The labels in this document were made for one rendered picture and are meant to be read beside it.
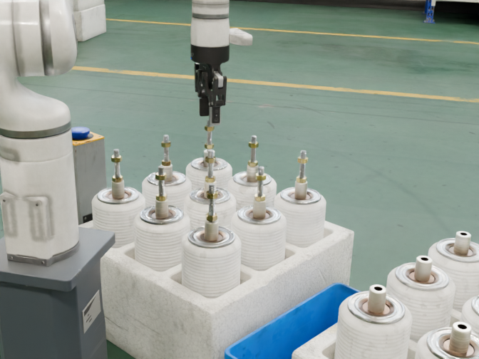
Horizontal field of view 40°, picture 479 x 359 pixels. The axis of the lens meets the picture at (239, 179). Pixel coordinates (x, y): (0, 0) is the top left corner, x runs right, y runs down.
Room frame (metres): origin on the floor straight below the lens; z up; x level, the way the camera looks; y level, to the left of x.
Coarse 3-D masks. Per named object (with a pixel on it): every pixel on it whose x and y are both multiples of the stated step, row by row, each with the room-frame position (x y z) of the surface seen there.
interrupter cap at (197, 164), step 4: (192, 160) 1.28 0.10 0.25; (196, 160) 1.29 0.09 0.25; (200, 160) 1.28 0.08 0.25; (216, 160) 1.29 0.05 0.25; (220, 160) 1.29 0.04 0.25; (224, 160) 1.29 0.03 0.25; (192, 164) 1.26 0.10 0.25; (196, 164) 1.26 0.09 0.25; (200, 164) 1.27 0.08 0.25; (216, 164) 1.27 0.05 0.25; (220, 164) 1.27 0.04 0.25; (224, 164) 1.27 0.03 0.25; (196, 168) 1.24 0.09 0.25; (200, 168) 1.24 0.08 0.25; (204, 168) 1.24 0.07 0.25; (216, 168) 1.24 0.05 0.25; (220, 168) 1.24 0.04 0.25; (224, 168) 1.25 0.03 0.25
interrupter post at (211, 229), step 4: (216, 220) 0.94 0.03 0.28; (208, 224) 0.93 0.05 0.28; (212, 224) 0.93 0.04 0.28; (216, 224) 0.93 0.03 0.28; (208, 228) 0.93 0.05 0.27; (212, 228) 0.93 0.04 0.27; (216, 228) 0.93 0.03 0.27; (208, 232) 0.93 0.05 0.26; (212, 232) 0.93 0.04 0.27; (216, 232) 0.93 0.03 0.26; (208, 236) 0.93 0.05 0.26; (212, 236) 0.93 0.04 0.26; (216, 236) 0.93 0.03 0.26; (208, 240) 0.93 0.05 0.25; (212, 240) 0.93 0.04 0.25
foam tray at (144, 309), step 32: (128, 256) 1.02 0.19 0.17; (288, 256) 1.04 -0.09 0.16; (320, 256) 1.04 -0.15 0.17; (128, 288) 0.96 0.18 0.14; (160, 288) 0.90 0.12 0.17; (256, 288) 0.91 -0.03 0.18; (288, 288) 0.97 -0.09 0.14; (320, 288) 1.04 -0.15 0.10; (128, 320) 0.96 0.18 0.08; (160, 320) 0.91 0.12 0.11; (192, 320) 0.86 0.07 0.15; (224, 320) 0.85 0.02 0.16; (256, 320) 0.91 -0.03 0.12; (128, 352) 0.96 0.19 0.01; (160, 352) 0.91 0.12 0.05; (192, 352) 0.86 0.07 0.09; (224, 352) 0.85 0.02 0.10
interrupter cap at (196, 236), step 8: (192, 232) 0.95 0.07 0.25; (200, 232) 0.95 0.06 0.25; (224, 232) 0.95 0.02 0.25; (232, 232) 0.95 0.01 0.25; (192, 240) 0.92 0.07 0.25; (200, 240) 0.92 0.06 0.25; (216, 240) 0.93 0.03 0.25; (224, 240) 0.92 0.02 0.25; (232, 240) 0.92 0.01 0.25; (208, 248) 0.90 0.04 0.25; (216, 248) 0.90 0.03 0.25
